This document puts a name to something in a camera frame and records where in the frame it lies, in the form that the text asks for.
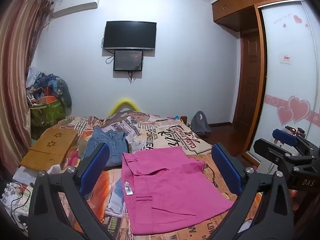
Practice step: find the white heart-print sliding door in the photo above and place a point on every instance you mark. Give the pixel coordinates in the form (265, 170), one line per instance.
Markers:
(287, 80)

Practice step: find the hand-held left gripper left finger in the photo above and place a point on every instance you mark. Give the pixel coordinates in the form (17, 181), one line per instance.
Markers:
(96, 165)

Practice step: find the striped brown curtain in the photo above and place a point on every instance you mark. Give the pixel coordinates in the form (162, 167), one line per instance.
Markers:
(15, 80)

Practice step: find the black wall television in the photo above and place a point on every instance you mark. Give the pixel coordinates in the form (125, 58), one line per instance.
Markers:
(130, 35)

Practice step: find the yellow hoop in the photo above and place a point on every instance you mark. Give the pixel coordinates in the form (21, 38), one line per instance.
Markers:
(124, 103)

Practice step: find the blue jeans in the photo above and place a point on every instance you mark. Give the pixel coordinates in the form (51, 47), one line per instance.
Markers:
(110, 142)

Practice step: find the wooden door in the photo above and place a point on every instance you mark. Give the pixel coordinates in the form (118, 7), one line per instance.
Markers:
(247, 80)

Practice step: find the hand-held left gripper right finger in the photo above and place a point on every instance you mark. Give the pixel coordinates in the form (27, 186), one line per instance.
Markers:
(226, 170)

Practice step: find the green bag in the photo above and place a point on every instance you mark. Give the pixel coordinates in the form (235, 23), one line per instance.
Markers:
(47, 112)

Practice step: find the pink pants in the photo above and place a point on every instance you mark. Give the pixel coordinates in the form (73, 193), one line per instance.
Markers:
(170, 187)

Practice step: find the wooden lap desk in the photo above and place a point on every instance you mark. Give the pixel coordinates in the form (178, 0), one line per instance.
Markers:
(47, 150)

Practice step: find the wooden bed frame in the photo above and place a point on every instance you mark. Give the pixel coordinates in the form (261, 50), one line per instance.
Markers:
(184, 119)

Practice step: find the white air conditioner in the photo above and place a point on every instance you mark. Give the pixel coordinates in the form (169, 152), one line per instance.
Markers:
(75, 3)

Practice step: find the grey bag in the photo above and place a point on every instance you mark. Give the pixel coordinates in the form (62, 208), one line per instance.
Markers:
(200, 125)

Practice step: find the small black wall panel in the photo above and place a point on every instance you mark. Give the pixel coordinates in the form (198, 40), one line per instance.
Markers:
(128, 60)

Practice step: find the pile of clothes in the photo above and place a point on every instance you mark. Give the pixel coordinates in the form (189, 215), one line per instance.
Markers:
(50, 85)

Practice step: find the wooden overhead cabinet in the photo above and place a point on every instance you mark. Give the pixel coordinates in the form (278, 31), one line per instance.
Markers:
(237, 7)

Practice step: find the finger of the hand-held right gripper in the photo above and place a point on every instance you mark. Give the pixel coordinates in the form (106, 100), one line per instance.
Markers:
(270, 148)
(285, 136)

